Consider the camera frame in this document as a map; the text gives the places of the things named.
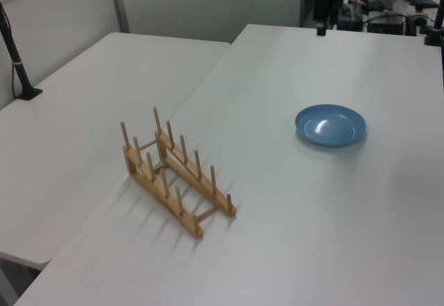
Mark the blue round plate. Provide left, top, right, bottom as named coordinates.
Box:
left=294, top=103, right=368, bottom=148

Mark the wooden plate rack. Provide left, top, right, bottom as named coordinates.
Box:
left=119, top=106, right=238, bottom=240

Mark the black electronics box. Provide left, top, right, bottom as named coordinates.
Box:
left=366, top=14, right=407, bottom=36

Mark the small grey electronic device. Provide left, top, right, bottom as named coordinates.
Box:
left=405, top=12, right=430, bottom=37

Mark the black pole with table clamp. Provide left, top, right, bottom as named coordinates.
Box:
left=423, top=0, right=444, bottom=47

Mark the black pole with white tape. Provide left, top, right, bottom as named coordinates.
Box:
left=0, top=0, right=44, bottom=101

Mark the grey partition post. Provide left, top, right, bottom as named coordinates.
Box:
left=106, top=0, right=131, bottom=33

